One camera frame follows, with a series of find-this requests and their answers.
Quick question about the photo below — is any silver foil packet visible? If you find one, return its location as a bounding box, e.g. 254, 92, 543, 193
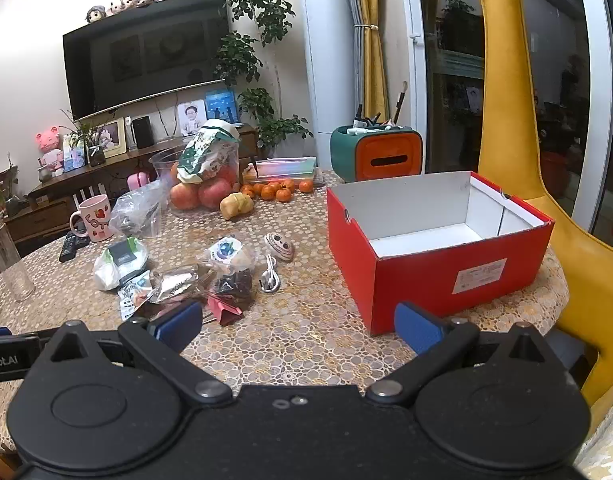
149, 264, 213, 306

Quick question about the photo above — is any pink pig toy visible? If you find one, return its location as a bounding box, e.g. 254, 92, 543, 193
34, 126, 64, 172

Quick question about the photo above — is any cream photo frame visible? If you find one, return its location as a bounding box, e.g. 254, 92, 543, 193
93, 117, 128, 157

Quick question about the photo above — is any clear bag with blue label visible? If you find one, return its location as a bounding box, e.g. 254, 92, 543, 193
196, 236, 258, 277

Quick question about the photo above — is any green leafy potted plant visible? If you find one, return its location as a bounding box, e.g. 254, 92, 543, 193
211, 0, 313, 158

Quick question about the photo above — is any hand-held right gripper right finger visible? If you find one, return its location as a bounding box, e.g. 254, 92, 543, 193
365, 301, 583, 404

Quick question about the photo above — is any yellow curtain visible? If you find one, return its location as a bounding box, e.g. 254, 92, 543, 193
353, 0, 390, 122

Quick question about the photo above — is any yellow knobbly fruit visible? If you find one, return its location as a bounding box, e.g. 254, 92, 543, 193
219, 192, 255, 221

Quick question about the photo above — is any brush with pale bristles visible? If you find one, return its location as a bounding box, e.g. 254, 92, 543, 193
393, 81, 409, 127

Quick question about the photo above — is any black flat television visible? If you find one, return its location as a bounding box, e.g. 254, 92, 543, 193
62, 0, 231, 122

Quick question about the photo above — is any small plant in glass vase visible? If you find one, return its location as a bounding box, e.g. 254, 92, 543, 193
60, 109, 108, 168

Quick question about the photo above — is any yellow chair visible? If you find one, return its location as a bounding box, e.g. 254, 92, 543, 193
425, 0, 613, 413

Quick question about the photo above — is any red cardboard shoe box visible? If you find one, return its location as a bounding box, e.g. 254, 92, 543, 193
327, 170, 556, 336

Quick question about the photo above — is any clear pastel plastic box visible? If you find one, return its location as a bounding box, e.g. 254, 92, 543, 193
246, 156, 318, 186

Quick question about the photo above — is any clear plastic fruit bowl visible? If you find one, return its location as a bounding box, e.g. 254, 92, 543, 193
149, 144, 240, 212

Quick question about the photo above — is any white standing air conditioner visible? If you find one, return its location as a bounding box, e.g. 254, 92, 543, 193
296, 0, 368, 172

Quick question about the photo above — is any white portrait photo frame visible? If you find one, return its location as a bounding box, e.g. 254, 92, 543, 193
177, 99, 208, 137

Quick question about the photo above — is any white sliding door frame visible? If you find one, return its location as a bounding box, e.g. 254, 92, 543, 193
399, 0, 613, 235

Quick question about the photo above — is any dark dried fruit bag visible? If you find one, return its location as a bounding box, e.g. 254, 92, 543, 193
209, 269, 258, 312

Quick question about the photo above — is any black speaker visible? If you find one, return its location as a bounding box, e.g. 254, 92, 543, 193
132, 115, 154, 150

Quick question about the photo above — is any small printed snack packet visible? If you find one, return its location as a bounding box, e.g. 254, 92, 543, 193
117, 270, 153, 322

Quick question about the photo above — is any blue photo frame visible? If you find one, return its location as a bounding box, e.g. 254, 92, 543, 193
204, 89, 238, 124

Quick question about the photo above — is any white coiled cable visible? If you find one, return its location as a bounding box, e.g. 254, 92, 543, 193
259, 253, 283, 294

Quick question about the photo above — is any pile of tangerines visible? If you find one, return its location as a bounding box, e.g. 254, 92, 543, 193
239, 178, 315, 204

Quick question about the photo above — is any red apple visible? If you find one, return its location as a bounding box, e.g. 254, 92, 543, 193
169, 183, 202, 211
198, 177, 233, 210

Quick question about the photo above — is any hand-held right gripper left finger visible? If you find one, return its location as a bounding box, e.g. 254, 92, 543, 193
29, 300, 234, 404

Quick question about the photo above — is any wooden television cabinet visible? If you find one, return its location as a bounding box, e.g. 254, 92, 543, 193
5, 124, 260, 242

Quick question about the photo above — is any green orange desk organizer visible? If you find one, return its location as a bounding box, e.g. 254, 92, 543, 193
330, 125, 424, 184

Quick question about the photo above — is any clear glass jar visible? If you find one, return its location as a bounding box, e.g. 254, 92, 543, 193
0, 212, 36, 302

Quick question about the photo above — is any white grey tissue packet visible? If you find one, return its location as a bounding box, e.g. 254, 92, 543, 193
92, 237, 150, 292

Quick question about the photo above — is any pink strawberry mug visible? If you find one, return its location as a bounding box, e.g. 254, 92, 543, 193
69, 194, 112, 242

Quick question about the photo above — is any clear plastic bag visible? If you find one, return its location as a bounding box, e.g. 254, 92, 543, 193
109, 179, 168, 239

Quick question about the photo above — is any green white printed bag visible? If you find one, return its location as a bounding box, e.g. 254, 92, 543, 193
176, 119, 242, 184

